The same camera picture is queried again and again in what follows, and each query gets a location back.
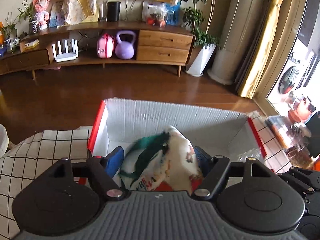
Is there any white printed cloth bag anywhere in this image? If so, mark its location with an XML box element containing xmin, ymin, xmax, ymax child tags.
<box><xmin>118</xmin><ymin>126</ymin><xmax>204</xmax><ymax>194</ymax></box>

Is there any red cardboard box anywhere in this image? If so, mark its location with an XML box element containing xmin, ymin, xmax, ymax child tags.
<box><xmin>87</xmin><ymin>97</ymin><xmax>267</xmax><ymax>181</ymax></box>

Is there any clear plastic organizer box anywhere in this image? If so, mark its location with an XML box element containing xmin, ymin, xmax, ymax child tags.
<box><xmin>265</xmin><ymin>115</ymin><xmax>311</xmax><ymax>151</ymax></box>

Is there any white black grid tablecloth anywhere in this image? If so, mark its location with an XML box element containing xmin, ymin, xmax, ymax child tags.
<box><xmin>1</xmin><ymin>126</ymin><xmax>92</xmax><ymax>239</ymax></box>

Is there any white washing machine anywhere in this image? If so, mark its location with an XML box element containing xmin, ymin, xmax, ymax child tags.
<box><xmin>267</xmin><ymin>50</ymin><xmax>315</xmax><ymax>106</ymax></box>

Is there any purple kettlebell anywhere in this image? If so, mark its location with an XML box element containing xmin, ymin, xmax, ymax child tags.
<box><xmin>115</xmin><ymin>30</ymin><xmax>136</xmax><ymax>60</ymax></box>

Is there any white wifi router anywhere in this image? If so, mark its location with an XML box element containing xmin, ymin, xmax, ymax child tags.
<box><xmin>52</xmin><ymin>38</ymin><xmax>79</xmax><ymax>63</ymax></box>

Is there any pink toy suitcase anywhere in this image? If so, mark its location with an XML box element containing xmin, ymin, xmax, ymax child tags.
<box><xmin>97</xmin><ymin>33</ymin><xmax>114</xmax><ymax>58</ymax></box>

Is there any wooden tv cabinet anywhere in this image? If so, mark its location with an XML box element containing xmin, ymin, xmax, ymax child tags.
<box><xmin>1</xmin><ymin>22</ymin><xmax>195</xmax><ymax>75</ymax></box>

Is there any small cardboard box on cabinet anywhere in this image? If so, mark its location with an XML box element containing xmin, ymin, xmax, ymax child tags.
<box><xmin>19</xmin><ymin>38</ymin><xmax>39</xmax><ymax>52</ymax></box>

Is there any clear bag with fruit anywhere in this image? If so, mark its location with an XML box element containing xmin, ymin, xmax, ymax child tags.
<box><xmin>142</xmin><ymin>1</ymin><xmax>168</xmax><ymax>27</ymax></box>

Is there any black cylindrical speaker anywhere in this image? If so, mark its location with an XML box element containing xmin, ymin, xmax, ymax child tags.
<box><xmin>107</xmin><ymin>1</ymin><xmax>120</xmax><ymax>22</ymax></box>

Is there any pink plush doll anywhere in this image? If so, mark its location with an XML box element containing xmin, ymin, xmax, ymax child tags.
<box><xmin>32</xmin><ymin>0</ymin><xmax>50</xmax><ymax>30</ymax></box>

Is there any tall green potted plant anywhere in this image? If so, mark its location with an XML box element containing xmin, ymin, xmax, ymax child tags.
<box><xmin>182</xmin><ymin>0</ymin><xmax>219</xmax><ymax>77</ymax></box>

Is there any white floor air conditioner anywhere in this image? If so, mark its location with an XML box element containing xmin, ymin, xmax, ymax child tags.
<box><xmin>208</xmin><ymin>0</ymin><xmax>265</xmax><ymax>85</ymax></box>

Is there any yellow curtain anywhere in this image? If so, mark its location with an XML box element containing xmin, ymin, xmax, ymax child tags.
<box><xmin>235</xmin><ymin>0</ymin><xmax>283</xmax><ymax>99</ymax></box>

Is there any small potted plant striped pot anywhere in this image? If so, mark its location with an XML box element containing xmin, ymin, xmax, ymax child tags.
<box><xmin>18</xmin><ymin>0</ymin><xmax>39</xmax><ymax>35</ymax></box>

